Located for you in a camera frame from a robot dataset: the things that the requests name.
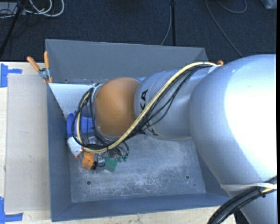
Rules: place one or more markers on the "orange block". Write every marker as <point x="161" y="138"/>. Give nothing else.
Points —
<point x="87" y="161"/>

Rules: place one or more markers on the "green square block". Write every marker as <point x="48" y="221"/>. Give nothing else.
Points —
<point x="111" y="164"/>

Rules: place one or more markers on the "blue spray bottle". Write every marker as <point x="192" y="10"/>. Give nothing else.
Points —
<point x="71" y="125"/>

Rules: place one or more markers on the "grey metal bin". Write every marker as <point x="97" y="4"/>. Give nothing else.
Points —
<point x="142" y="171"/>

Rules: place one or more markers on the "pale flat board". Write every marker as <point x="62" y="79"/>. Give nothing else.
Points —
<point x="25" y="136"/>

